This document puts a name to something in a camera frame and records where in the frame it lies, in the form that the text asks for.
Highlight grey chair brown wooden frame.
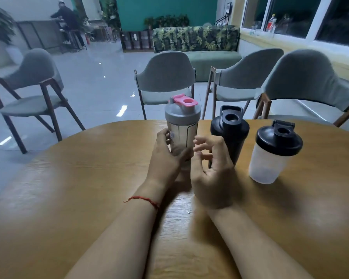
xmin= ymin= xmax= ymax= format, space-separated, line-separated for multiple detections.
xmin=252 ymin=49 xmax=349 ymax=134
xmin=202 ymin=48 xmax=284 ymax=119

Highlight grey chair dark wooden frame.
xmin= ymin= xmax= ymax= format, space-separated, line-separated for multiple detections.
xmin=0 ymin=48 xmax=86 ymax=155
xmin=133 ymin=51 xmax=197 ymax=121

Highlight person's left hand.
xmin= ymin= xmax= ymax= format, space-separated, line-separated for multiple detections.
xmin=133 ymin=128 xmax=194 ymax=205

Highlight black metal stand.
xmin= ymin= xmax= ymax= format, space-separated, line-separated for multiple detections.
xmin=214 ymin=2 xmax=233 ymax=26

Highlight white framed window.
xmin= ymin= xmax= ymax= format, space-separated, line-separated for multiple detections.
xmin=241 ymin=0 xmax=349 ymax=50

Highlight person's left forearm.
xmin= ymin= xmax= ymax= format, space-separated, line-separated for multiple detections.
xmin=64 ymin=197 xmax=161 ymax=279

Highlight person's right forearm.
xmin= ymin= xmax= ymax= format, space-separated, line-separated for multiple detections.
xmin=206 ymin=203 xmax=314 ymax=279

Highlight frosted shaker bottle black lid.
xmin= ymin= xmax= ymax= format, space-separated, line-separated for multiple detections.
xmin=248 ymin=119 xmax=304 ymax=185

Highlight row of green potted plants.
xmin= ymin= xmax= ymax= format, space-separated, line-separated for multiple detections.
xmin=143 ymin=14 xmax=190 ymax=29

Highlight person's right hand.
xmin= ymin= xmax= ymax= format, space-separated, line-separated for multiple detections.
xmin=190 ymin=135 xmax=239 ymax=210

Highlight clear bottle red label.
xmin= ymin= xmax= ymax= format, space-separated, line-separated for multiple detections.
xmin=266 ymin=14 xmax=277 ymax=33

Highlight green sofa leaf print cushions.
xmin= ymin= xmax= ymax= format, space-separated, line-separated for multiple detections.
xmin=152 ymin=25 xmax=242 ymax=83

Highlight oval wooden table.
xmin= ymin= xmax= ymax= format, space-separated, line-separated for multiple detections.
xmin=0 ymin=119 xmax=349 ymax=279

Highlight dark wooden crate shelf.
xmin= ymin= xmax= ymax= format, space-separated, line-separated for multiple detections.
xmin=119 ymin=30 xmax=154 ymax=53

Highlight black metal frame table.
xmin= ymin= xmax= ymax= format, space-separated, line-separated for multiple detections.
xmin=16 ymin=19 xmax=62 ymax=52

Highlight grey shaker bottle pink lid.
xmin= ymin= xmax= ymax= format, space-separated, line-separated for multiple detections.
xmin=164 ymin=94 xmax=202 ymax=161

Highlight red string bracelet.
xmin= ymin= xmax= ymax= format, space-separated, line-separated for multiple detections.
xmin=123 ymin=195 xmax=161 ymax=210

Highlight large leafy plant white pot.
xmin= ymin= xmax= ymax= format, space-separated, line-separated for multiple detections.
xmin=0 ymin=4 xmax=24 ymax=65

